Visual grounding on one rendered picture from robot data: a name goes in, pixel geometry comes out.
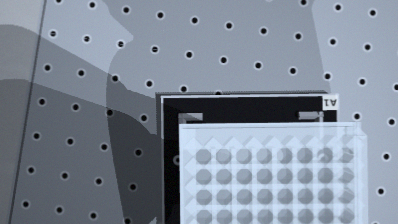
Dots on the white well plate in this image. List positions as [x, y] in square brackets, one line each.
[211, 154]

